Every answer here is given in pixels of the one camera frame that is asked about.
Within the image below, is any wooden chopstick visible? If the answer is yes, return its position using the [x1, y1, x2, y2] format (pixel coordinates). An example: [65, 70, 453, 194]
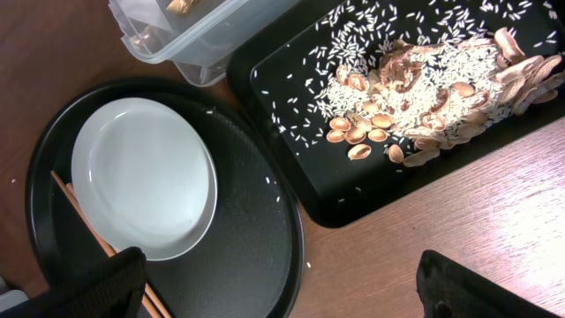
[65, 183, 171, 318]
[50, 170, 171, 318]

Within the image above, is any black rectangular tray bin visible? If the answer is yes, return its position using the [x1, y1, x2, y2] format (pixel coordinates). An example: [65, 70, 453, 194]
[227, 0, 564, 228]

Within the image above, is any nut shells and rice waste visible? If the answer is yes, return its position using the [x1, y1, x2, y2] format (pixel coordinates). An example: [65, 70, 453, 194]
[252, 1, 564, 166]

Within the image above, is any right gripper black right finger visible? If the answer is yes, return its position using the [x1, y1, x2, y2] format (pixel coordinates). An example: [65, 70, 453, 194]
[416, 250, 558, 318]

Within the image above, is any grey round plate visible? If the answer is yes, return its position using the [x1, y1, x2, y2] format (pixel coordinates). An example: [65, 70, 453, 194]
[72, 97, 218, 261]

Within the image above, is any round black tray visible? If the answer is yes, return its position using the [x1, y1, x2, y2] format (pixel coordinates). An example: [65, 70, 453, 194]
[26, 78, 304, 317]

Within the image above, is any brown Nescafe sachet wrapper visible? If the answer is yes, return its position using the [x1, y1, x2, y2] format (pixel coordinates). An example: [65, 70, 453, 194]
[128, 0, 197, 50]

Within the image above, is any clear plastic bin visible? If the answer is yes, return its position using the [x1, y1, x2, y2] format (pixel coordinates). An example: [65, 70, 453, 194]
[109, 0, 298, 87]

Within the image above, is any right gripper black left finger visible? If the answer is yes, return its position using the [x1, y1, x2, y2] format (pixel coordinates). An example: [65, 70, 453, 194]
[1, 247, 147, 318]

